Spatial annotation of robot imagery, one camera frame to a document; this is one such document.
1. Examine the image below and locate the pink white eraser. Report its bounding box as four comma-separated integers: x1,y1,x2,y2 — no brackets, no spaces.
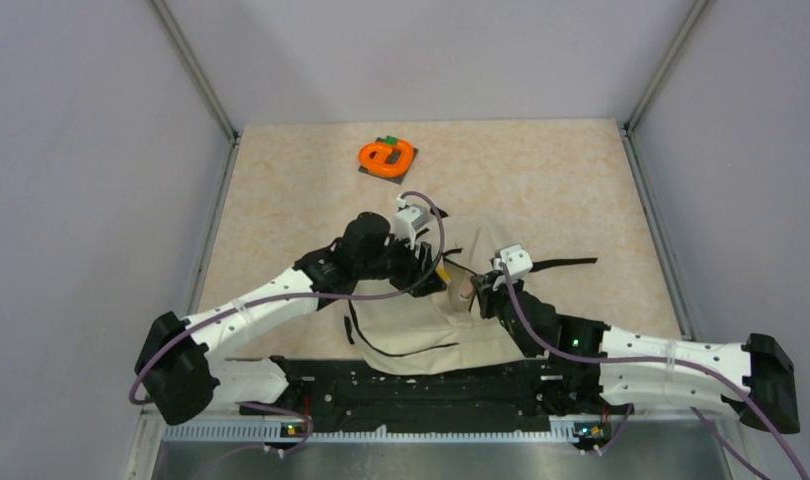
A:
459,280,474,299

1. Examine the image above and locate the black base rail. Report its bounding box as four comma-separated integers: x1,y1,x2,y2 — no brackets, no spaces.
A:
273,356,628,434

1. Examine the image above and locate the orange plastic toy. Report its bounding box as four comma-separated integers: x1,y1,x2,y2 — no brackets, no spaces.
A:
358,137,416,179

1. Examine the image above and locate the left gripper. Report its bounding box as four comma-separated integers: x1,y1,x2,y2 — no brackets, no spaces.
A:
356,228,445,295

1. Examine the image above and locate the aluminium frame rail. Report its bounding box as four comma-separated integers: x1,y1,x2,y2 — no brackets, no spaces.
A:
620,1,715,340
123,0,242,480

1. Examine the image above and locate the grey toy base plate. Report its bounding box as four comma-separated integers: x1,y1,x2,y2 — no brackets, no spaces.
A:
358,136,420,186

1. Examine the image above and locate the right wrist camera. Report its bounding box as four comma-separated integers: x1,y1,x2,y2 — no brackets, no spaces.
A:
491,243,534,291

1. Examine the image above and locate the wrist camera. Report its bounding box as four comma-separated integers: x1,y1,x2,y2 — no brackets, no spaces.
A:
491,243,534,291
391,195,431,250

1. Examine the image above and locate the cream canvas backpack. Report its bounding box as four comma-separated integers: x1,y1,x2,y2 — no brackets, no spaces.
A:
344,215,545,375

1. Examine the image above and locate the yellow toy block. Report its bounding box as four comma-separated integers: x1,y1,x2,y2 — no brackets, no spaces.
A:
435,266,451,284

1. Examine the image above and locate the aluminium frame rail left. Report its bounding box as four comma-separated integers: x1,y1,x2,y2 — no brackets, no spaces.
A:
123,0,242,480

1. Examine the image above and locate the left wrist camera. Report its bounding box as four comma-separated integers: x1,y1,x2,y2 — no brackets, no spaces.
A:
391,195,431,250

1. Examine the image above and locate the aluminium frame rail right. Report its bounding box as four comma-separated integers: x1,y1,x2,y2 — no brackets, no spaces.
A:
620,1,715,340

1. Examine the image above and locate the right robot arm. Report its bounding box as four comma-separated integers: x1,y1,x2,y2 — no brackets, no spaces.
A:
465,271,801,434

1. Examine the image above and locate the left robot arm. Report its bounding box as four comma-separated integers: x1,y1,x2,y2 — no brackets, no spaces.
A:
134,205,445,426

